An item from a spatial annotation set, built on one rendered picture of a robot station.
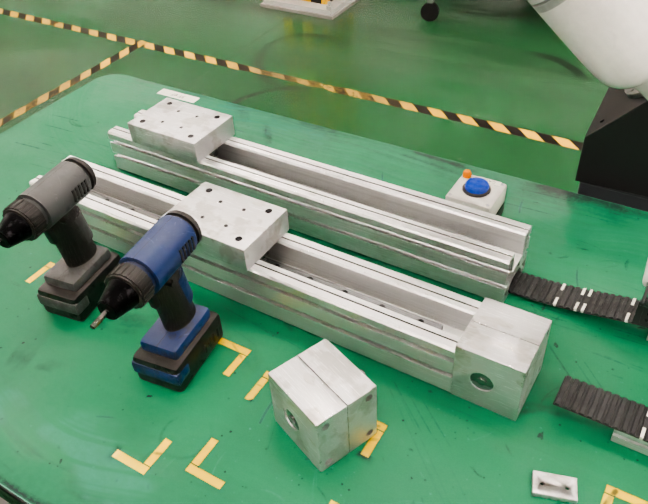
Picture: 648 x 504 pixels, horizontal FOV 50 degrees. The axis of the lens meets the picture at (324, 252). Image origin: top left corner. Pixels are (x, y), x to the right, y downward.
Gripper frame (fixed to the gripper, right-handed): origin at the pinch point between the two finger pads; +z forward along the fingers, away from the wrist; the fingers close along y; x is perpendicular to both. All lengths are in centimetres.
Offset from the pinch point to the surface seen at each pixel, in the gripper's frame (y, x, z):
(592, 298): 0.9, 7.8, 4.2
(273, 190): -5, 60, -2
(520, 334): -18.3, 12.8, -3.5
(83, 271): -35, 75, -1
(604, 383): -12.3, 2.1, 6.0
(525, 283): 0.5, 17.6, 5.2
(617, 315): -1.6, 3.7, 3.4
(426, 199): 3.5, 36.1, -2.4
